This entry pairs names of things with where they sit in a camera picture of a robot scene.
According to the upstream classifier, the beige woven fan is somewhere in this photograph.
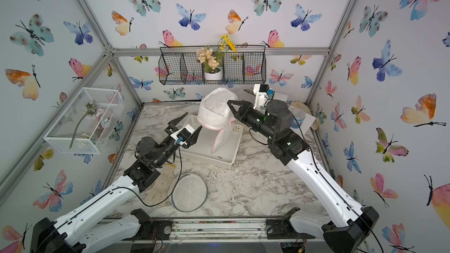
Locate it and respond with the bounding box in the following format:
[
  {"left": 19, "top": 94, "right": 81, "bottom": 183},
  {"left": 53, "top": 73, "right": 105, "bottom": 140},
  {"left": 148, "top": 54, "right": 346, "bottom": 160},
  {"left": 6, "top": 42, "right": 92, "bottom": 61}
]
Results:
[{"left": 291, "top": 101, "right": 319, "bottom": 131}]

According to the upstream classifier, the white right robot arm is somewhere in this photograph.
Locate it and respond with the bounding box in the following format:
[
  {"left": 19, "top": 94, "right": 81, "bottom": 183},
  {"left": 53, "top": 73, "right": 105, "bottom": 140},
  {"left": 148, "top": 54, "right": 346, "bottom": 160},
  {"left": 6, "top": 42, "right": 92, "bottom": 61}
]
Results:
[{"left": 227, "top": 100, "right": 379, "bottom": 253}]

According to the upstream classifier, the white mesh laundry bag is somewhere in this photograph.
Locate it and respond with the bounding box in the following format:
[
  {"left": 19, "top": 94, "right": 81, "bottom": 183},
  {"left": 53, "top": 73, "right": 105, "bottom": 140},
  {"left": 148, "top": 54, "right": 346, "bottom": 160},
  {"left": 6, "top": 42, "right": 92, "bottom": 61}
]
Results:
[{"left": 171, "top": 174, "right": 208, "bottom": 213}]

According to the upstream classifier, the blue granule jar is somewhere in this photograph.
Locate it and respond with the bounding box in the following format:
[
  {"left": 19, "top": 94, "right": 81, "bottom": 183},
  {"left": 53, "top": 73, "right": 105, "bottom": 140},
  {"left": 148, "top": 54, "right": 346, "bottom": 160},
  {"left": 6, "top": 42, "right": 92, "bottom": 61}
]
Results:
[{"left": 290, "top": 107, "right": 306, "bottom": 129}]

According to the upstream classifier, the white tiered wooden shelf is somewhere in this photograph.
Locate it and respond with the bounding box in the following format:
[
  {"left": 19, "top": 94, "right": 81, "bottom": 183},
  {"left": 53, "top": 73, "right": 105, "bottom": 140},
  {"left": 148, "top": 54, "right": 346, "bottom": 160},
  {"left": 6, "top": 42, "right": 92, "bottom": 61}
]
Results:
[{"left": 236, "top": 89, "right": 316, "bottom": 135}]

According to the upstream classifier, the white wire wall basket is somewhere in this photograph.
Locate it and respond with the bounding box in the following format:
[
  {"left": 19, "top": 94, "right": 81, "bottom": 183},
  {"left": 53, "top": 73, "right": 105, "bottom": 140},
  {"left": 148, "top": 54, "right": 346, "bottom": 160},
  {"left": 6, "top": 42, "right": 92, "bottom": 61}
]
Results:
[{"left": 43, "top": 87, "right": 124, "bottom": 155}]

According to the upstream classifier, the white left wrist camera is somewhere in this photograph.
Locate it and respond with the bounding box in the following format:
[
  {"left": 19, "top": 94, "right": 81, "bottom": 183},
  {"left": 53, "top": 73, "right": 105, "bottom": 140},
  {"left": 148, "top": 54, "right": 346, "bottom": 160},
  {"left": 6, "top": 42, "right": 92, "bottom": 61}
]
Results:
[{"left": 170, "top": 124, "right": 195, "bottom": 145}]

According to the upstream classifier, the white pot with flowers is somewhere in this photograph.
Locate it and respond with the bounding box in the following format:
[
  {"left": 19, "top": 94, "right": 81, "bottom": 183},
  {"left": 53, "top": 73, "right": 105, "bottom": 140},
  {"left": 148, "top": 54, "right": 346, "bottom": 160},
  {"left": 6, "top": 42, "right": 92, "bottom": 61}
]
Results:
[{"left": 196, "top": 33, "right": 237, "bottom": 82}]

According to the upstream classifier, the pink artificial rose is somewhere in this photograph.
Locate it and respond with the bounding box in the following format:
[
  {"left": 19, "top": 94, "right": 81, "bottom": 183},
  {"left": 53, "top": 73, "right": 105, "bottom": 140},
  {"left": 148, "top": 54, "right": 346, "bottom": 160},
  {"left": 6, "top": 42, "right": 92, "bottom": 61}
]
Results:
[{"left": 69, "top": 101, "right": 106, "bottom": 149}]

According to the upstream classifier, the beige work glove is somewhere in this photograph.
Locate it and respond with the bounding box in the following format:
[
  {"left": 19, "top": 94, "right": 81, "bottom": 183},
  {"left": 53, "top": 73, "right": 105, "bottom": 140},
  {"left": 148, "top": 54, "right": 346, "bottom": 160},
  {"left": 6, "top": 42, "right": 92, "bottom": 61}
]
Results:
[{"left": 143, "top": 164, "right": 179, "bottom": 205}]

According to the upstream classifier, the black wire wall basket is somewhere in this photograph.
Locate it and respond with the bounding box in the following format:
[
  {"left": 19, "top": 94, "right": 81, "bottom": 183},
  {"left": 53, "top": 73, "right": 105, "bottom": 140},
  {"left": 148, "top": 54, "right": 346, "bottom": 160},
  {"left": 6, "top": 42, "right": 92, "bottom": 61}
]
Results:
[{"left": 155, "top": 45, "right": 267, "bottom": 87}]

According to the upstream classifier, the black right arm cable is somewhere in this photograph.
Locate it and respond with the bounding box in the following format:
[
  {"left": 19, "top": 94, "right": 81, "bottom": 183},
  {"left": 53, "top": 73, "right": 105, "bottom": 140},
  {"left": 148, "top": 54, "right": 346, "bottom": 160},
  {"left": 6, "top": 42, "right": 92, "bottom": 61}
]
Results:
[{"left": 248, "top": 105, "right": 384, "bottom": 253}]

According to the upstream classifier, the white perforated plastic basket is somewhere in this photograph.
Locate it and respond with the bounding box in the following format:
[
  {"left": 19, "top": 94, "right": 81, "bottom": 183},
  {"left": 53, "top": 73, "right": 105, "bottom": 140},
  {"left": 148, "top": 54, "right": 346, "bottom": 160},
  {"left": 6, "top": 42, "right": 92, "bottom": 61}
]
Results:
[{"left": 181, "top": 124, "right": 243, "bottom": 168}]

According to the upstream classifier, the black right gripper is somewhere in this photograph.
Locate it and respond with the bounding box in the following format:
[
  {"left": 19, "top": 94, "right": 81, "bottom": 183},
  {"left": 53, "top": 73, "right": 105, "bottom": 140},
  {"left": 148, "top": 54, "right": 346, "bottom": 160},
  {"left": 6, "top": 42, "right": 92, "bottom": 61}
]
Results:
[{"left": 230, "top": 100, "right": 280, "bottom": 146}]

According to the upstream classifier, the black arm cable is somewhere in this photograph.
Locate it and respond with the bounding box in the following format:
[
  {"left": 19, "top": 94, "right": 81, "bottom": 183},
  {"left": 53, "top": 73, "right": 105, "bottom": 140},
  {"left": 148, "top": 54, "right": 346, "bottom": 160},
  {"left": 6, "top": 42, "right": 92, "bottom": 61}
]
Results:
[
  {"left": 31, "top": 145, "right": 184, "bottom": 253},
  {"left": 248, "top": 105, "right": 384, "bottom": 253}
]

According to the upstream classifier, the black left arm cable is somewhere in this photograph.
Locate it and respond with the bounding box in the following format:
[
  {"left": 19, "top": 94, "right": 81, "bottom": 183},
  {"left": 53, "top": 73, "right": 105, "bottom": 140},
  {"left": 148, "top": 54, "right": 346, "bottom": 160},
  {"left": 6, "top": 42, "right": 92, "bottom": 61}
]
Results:
[{"left": 31, "top": 145, "right": 184, "bottom": 253}]

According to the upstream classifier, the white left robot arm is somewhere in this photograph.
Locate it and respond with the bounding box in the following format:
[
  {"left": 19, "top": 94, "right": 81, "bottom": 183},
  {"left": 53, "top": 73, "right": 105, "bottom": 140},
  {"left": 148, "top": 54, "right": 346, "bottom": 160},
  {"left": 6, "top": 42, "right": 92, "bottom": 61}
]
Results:
[{"left": 30, "top": 116, "right": 202, "bottom": 253}]

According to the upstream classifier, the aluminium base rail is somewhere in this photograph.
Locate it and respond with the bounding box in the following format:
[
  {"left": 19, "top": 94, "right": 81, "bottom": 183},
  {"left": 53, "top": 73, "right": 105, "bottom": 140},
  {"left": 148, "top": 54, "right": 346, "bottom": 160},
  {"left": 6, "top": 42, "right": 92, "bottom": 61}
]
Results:
[{"left": 70, "top": 216, "right": 366, "bottom": 245}]

